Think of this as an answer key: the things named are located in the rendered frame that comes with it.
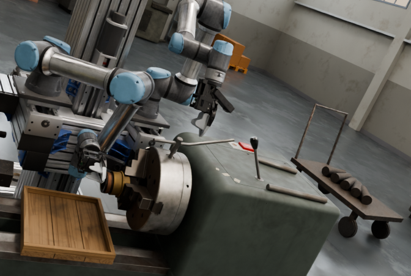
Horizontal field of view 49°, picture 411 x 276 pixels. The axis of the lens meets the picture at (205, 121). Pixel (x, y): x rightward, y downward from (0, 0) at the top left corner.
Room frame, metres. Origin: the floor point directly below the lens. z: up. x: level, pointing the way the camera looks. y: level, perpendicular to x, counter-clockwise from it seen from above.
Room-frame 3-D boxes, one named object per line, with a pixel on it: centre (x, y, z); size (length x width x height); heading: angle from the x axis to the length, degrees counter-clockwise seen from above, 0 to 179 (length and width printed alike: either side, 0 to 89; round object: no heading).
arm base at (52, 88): (1.87, 0.71, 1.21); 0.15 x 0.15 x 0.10
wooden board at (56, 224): (1.43, 0.32, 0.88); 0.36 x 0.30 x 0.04; 28
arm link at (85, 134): (1.69, 0.40, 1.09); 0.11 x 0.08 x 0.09; 28
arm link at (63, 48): (1.86, 0.71, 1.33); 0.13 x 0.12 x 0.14; 172
